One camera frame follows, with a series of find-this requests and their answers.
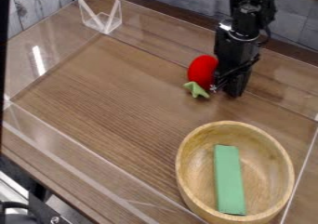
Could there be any black clamp with cable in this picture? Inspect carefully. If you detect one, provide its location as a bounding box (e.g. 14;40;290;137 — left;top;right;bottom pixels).
0;192;67;224

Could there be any wooden oval bowl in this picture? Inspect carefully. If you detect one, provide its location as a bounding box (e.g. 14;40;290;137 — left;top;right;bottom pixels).
176;121;294;224

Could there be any clear acrylic tray enclosure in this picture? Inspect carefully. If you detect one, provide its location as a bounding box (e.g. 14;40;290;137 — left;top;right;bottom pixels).
2;0;318;224

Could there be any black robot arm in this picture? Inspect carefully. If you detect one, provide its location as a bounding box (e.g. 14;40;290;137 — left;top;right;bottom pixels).
212;0;277;98

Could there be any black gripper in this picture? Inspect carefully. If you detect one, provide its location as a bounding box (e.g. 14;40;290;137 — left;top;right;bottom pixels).
210;20;260;98

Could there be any red felt fruit green leaf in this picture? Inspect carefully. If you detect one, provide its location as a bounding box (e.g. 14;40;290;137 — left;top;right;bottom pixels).
185;55;220;99

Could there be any green rectangular block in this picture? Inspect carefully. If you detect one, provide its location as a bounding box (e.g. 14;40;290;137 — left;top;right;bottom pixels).
214;144;246;216

